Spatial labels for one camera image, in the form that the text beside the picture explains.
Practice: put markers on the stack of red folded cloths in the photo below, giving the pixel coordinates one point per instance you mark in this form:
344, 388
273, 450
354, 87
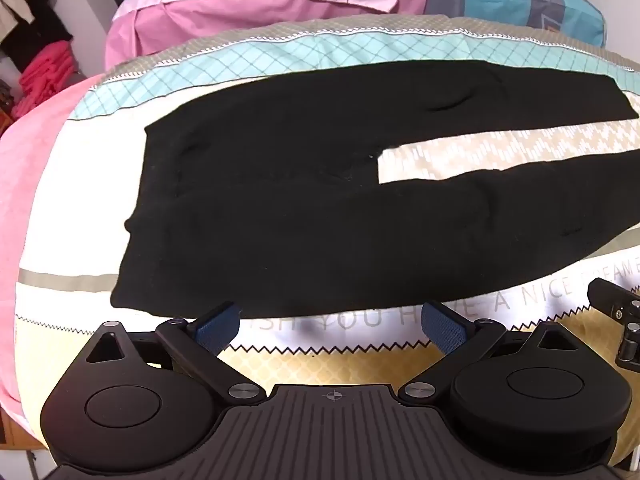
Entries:
45, 75

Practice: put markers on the pink floral folded quilt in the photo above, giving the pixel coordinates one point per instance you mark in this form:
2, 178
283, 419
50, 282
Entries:
240, 10

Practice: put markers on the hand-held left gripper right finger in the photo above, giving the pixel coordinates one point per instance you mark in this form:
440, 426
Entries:
442, 327

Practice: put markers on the black pants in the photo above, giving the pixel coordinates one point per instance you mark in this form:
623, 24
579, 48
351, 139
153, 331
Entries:
300, 200

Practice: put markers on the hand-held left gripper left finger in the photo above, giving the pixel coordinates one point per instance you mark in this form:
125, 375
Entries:
219, 332

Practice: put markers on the pink fleece blanket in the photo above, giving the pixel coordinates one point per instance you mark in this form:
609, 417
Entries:
25, 200

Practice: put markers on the patterned bedsheet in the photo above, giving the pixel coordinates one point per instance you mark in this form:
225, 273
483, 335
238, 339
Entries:
125, 260

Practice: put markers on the dark hanging clothes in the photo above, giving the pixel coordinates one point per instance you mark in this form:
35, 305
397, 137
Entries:
30, 10

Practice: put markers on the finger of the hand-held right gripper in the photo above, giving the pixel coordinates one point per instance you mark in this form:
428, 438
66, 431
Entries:
615, 300

